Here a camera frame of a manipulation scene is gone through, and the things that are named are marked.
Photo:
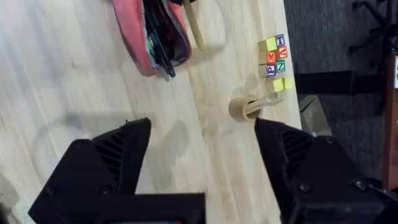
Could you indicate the heap of alphabet toy blocks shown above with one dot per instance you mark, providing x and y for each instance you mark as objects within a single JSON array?
[{"x": 275, "y": 59}]

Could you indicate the beige plastic fork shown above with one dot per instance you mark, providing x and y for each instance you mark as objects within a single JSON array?
[{"x": 267, "y": 101}]

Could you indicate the black table crossbar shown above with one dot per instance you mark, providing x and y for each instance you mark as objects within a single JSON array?
[{"x": 335, "y": 82}]

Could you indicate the coral pink zip bag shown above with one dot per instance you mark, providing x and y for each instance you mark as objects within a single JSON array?
[{"x": 133, "y": 40}]

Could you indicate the black chair base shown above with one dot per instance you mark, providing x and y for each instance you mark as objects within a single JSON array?
[{"x": 377, "y": 29}]

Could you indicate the beige cup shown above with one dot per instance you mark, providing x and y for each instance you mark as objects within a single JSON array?
[{"x": 237, "y": 109}]

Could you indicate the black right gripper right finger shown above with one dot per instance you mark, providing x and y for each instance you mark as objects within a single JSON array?
[{"x": 317, "y": 174}]

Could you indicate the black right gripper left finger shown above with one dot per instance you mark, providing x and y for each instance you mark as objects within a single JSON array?
[{"x": 93, "y": 168}]

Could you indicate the beige wooden stick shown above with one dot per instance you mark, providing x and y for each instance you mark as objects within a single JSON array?
[{"x": 194, "y": 25}]

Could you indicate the brown wooden cabinet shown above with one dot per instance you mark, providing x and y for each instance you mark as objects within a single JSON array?
[{"x": 391, "y": 124}]

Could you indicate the grey metal bracket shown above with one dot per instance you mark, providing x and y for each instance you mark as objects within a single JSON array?
[{"x": 314, "y": 116}]

